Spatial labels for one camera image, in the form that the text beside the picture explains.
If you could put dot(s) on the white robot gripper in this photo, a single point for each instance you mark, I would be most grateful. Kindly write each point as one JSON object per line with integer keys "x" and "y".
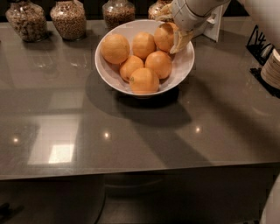
{"x": 184, "y": 14}

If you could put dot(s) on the orange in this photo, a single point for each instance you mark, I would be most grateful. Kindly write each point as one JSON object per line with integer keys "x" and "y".
{"x": 164, "y": 36}
{"x": 130, "y": 65}
{"x": 144, "y": 81}
{"x": 143, "y": 44}
{"x": 160, "y": 62}
{"x": 115, "y": 48}

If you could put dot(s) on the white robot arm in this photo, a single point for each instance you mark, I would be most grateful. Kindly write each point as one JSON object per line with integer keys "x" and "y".
{"x": 265, "y": 13}

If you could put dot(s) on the white ceramic bowl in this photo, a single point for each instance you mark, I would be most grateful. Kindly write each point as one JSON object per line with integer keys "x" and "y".
{"x": 182, "y": 62}

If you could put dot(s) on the orange at bowl front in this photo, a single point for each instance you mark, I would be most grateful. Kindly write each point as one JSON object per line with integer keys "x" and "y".
{"x": 144, "y": 81}

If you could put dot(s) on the glass jar mixed grains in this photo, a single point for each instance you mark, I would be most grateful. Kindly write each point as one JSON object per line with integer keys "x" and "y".
{"x": 156, "y": 7}

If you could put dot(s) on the glass jar dark grains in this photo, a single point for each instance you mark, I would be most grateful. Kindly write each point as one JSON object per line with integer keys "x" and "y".
{"x": 118, "y": 12}

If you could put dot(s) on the stack of white coasters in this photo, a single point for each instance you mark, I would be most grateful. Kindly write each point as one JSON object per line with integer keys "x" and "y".
{"x": 270, "y": 72}

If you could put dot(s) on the glass jar far left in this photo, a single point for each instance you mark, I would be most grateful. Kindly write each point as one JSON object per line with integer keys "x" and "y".
{"x": 27, "y": 19}

